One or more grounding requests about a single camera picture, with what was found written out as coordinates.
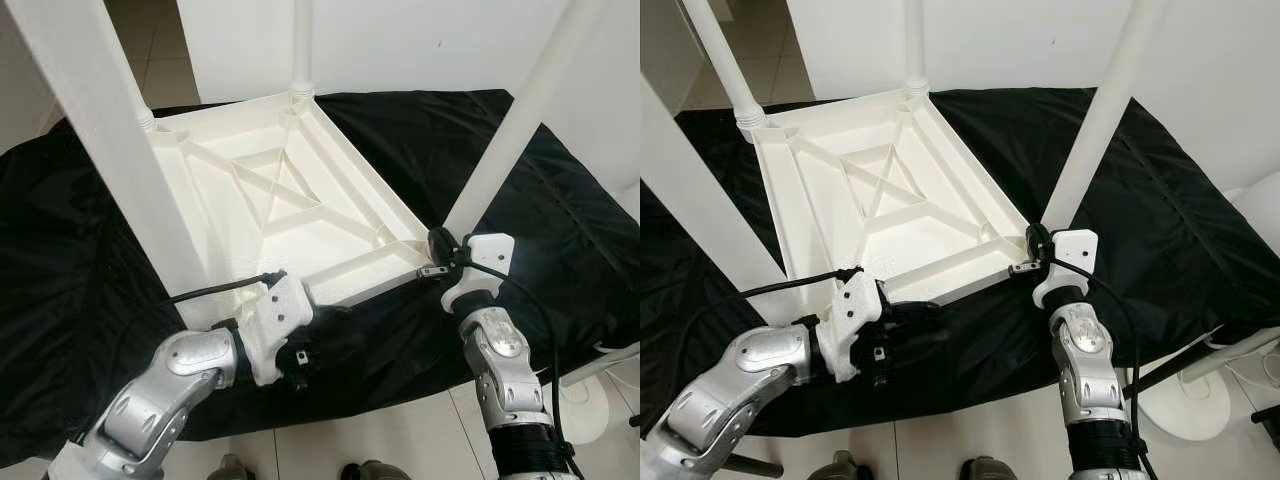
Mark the grey robot left leg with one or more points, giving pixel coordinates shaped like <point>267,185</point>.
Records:
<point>235,468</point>
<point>842,467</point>

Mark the white plastic children table top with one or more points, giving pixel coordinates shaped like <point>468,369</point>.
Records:
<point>300,240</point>
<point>900,230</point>

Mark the black cloth table cover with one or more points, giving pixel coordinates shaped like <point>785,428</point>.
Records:
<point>1180,200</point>
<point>560,200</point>

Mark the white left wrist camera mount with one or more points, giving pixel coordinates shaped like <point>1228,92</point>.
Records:
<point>855,310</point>
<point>275,320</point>

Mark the white plastic table leg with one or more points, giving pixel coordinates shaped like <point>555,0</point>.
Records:
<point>110,150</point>
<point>915,50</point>
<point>146,118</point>
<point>520,120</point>
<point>725,70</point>
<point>700,200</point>
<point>302,50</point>
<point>1100,120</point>

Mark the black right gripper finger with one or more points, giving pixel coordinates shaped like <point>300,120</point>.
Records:
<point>440,240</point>
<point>1035,238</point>

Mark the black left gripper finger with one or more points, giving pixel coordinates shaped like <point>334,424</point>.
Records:
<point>345,322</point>
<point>915,322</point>

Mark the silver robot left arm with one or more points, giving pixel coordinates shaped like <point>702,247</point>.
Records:
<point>150,400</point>
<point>740,390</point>

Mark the grey robot right leg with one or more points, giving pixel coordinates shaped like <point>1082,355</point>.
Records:
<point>990,470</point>
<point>375,470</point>

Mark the grey robot leg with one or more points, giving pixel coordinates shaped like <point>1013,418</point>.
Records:
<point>235,468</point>
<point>842,467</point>
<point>990,470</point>
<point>375,470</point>

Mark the white round lamp base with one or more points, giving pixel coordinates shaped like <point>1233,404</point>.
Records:
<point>590,410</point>
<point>1195,405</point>

